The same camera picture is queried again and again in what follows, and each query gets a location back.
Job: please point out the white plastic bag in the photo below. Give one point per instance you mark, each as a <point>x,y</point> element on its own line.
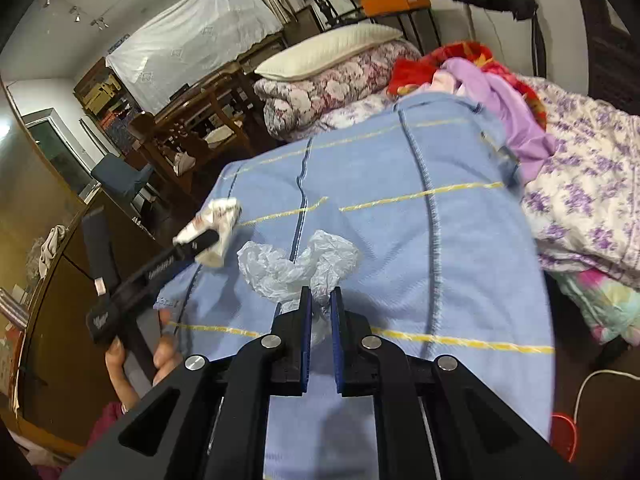
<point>320,255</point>

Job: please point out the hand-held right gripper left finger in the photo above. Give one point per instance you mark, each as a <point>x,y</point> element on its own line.
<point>305,340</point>

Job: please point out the white embroidered cover cloth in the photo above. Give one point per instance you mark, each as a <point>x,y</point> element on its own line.
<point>190,40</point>

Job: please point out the shelf with boxes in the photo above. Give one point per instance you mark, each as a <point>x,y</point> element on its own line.
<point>100,90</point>

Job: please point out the folded dark floral quilt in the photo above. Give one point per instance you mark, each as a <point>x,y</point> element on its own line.
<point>320,95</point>

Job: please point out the brown wooden cabinet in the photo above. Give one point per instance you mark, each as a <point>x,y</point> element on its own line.
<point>50,360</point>

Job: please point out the dark wooden desk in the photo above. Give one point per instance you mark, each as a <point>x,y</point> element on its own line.
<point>225,75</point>

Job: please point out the orange box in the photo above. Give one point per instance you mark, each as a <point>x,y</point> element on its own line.
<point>395,1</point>

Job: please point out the light purple garment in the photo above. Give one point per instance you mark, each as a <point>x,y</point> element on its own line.
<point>510,115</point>

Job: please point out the carved wooden chair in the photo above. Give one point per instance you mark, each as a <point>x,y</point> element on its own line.
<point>200,145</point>

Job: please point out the purple floral duvet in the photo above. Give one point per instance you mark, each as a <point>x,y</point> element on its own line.
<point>590,185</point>

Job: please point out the glass door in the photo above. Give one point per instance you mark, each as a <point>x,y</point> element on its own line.
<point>55,155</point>

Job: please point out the red plastic bin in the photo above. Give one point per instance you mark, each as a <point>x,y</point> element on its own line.
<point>565,435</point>

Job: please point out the person's left hand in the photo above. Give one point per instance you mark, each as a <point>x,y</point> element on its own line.
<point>167,355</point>

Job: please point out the blue upholstered chair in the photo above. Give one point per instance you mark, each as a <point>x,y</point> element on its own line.
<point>120,175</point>

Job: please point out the pastel floral sheet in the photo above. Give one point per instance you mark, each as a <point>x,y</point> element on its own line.
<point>600,305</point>

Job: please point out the black metal stand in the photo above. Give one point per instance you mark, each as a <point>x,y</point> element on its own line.
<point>420,30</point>

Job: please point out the blue checked blanket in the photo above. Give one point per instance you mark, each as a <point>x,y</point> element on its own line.
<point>390,240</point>

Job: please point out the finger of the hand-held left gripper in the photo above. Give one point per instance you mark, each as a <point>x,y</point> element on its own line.
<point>200,242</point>

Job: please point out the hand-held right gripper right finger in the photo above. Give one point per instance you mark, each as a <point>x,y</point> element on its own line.
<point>336,340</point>

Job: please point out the white pillow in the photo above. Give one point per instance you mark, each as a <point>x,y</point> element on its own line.
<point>325,52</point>

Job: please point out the carved wooden painted screen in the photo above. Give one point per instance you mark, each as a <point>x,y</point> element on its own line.
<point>610,35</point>

